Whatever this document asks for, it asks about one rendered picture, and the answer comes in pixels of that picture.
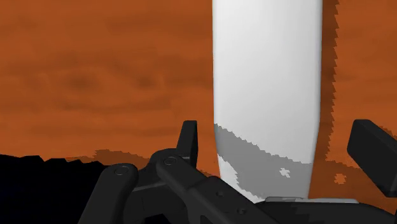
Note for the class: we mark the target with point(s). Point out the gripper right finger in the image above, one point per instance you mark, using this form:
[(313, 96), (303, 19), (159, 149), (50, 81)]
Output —
[(375, 155)]

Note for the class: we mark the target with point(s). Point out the tall white vase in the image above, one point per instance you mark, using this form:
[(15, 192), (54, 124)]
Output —
[(266, 77)]

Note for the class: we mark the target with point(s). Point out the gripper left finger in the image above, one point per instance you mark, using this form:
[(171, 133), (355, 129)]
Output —
[(173, 173)]

